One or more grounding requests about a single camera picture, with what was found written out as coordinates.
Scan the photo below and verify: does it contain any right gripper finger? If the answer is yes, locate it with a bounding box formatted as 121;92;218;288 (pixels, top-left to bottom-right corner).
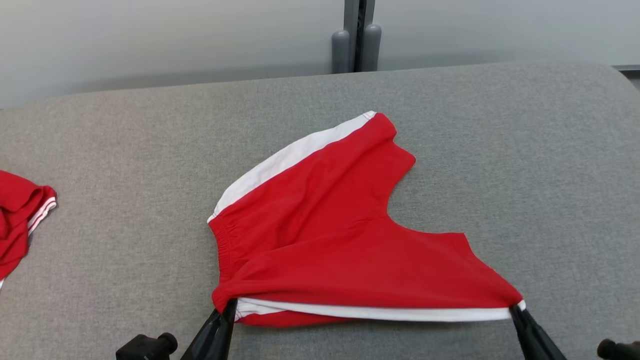
510;305;548;360
516;305;568;360

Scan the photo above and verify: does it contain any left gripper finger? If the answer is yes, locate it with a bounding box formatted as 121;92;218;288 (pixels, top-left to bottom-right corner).
181;309;224;360
216;298;239;360

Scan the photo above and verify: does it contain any red shorts white stripe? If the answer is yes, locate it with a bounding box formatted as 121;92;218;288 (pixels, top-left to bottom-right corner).
207;111;527;328

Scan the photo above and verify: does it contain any red Bulls 23 jersey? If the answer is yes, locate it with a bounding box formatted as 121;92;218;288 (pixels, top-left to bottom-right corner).
0;170;58;292

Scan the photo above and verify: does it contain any grey partition post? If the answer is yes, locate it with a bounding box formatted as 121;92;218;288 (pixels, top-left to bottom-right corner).
331;0;382;74

